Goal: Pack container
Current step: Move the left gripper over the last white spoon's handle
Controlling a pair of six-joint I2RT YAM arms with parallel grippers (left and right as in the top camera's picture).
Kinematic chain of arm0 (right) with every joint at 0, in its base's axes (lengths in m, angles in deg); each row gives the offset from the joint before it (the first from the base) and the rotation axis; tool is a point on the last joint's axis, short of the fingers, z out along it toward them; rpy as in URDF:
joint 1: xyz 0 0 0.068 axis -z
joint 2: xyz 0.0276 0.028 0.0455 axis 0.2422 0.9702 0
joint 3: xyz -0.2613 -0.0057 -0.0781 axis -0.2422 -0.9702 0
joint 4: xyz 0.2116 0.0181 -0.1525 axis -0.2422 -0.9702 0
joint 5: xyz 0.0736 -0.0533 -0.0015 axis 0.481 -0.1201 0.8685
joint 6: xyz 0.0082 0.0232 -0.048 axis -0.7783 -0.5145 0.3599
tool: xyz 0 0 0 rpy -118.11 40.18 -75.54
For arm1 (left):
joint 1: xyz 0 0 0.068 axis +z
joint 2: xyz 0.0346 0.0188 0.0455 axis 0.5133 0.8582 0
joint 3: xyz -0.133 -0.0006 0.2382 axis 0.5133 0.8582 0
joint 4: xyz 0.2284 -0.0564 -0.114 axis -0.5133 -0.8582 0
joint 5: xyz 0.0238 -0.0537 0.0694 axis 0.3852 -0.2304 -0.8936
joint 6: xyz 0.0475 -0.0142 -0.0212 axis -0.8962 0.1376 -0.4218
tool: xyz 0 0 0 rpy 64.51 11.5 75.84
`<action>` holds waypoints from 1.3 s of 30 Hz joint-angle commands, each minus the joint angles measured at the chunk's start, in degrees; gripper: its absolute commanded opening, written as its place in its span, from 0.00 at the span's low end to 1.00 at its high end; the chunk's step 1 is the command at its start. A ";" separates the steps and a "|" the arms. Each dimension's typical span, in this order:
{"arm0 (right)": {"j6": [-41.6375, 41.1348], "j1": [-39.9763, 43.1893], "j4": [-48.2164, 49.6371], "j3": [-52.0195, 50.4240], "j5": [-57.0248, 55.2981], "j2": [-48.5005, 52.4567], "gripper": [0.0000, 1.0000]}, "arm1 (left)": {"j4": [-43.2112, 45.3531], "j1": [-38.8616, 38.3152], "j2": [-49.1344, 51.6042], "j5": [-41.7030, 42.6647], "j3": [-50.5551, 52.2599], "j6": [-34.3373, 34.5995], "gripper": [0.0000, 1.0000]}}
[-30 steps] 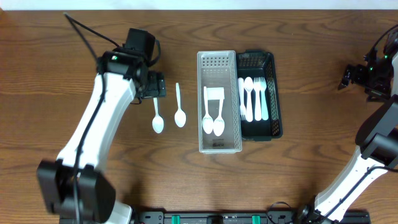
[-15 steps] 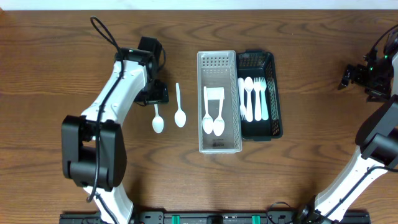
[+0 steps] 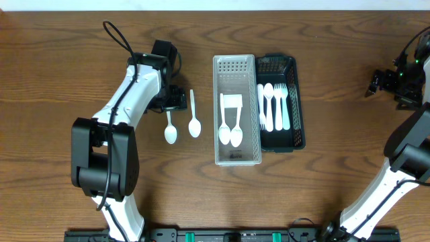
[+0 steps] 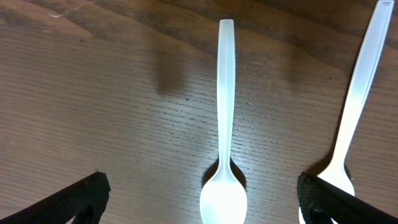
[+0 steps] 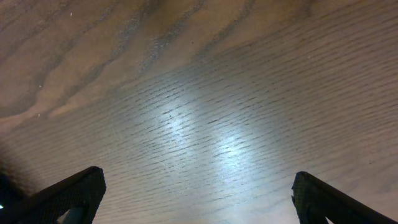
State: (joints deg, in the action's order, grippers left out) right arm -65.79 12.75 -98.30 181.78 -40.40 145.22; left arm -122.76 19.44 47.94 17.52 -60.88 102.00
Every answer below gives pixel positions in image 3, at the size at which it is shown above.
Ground white plastic spoon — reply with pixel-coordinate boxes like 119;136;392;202
230;106;243;148
218;93;230;145
263;83;274;132
188;89;202;138
164;112;177;145

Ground white plastic fork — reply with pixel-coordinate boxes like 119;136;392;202
274;84;283;130
281;83;290;130
257;84;266;130

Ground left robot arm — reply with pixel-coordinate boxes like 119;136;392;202
64;40;187;241

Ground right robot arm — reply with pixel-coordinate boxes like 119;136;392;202
314;28;429;241

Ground white label in basket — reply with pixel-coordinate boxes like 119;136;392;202
223;94;243;108

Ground clear plastic basket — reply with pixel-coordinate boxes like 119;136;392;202
212;54;262;167

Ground black plastic basket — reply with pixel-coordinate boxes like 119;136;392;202
255;53;306;153

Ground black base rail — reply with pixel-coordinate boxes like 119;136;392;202
64;228;401;242

